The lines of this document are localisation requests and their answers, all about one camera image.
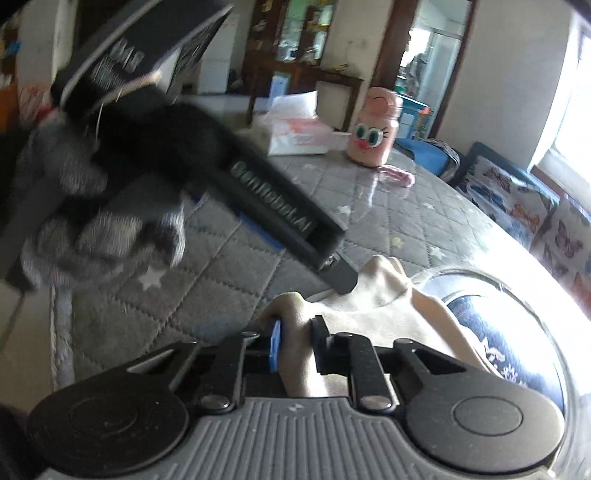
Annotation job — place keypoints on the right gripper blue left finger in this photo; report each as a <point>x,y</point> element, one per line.
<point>243,365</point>

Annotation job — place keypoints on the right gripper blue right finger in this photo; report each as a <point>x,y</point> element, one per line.
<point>364,366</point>

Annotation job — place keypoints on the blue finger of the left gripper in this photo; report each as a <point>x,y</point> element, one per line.
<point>339,274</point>

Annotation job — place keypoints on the cream knit garment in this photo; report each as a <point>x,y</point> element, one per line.
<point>384,306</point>

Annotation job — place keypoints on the grey gloved left hand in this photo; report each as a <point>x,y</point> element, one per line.
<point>91,227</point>

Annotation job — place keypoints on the pink cartoon water bottle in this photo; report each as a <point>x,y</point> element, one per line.
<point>372,139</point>

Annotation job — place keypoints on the blue sofa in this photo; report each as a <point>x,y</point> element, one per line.
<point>435,161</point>

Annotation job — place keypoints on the pink white tissue box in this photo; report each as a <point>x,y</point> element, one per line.
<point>291,127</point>

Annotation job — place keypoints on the dark wooden cabinet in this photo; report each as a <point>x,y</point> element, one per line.
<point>287,31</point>

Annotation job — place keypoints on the left butterfly cushion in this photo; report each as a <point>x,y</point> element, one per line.
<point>518,207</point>

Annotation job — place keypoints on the butterfly cushion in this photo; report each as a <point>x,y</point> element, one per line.
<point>518,207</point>
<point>562,246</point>

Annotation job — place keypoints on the right butterfly cushion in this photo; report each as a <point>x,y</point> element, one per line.
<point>562,246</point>

